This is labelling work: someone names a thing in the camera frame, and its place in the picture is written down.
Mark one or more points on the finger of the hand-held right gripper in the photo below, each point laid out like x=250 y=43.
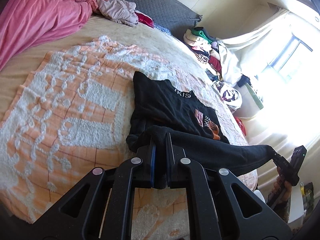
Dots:
x=277 y=158

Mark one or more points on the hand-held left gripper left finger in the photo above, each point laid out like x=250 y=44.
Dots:
x=152 y=166

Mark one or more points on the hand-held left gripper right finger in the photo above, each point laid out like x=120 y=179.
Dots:
x=169 y=166

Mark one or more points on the black long-sleeve shirt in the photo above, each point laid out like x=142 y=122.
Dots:
x=162 y=105

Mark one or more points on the person's right forearm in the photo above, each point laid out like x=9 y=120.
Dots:
x=281 y=211

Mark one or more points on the pile of mixed clothes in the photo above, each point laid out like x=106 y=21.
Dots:
x=202 y=45

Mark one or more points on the person's right hand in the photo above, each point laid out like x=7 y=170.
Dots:
x=281 y=187

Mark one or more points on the red fabric item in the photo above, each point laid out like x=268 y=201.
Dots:
x=241 y=126

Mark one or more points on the white laundry basket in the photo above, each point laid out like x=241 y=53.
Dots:
x=250 y=108

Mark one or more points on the green striped cloth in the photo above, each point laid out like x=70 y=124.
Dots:
x=257 y=96

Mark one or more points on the black and white printed cloth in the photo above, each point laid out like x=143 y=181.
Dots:
x=228 y=93

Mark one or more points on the black garment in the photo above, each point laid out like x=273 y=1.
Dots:
x=243 y=80

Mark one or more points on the orange and white tufted blanket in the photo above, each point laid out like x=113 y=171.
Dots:
x=75 y=105

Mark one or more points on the window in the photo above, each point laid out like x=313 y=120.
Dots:
x=292 y=57

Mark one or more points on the blue patterned cloth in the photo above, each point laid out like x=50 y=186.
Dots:
x=162 y=29

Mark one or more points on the red garment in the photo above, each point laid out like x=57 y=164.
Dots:
x=145 y=19

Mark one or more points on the bed with beige sheet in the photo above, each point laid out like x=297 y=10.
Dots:
x=62 y=45

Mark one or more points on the mauve crumpled garment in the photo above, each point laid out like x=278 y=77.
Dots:
x=117 y=10

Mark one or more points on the pink duvet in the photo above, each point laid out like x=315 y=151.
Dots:
x=45 y=12

